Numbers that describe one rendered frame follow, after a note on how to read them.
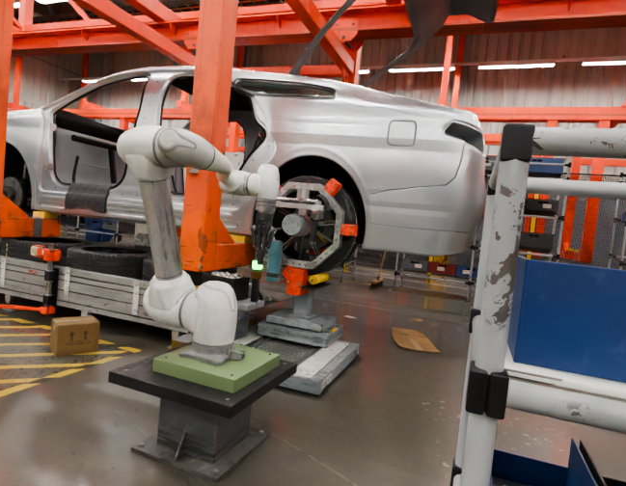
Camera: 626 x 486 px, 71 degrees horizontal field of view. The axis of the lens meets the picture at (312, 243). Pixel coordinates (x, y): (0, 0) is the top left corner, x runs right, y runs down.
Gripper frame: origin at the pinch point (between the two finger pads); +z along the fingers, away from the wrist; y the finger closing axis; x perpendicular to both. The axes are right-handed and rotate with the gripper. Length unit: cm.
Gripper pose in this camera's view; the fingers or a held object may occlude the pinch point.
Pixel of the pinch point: (260, 256)
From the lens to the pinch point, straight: 198.3
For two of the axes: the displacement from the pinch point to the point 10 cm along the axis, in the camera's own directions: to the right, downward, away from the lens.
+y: 9.3, 1.2, -3.4
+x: 3.5, -0.2, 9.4
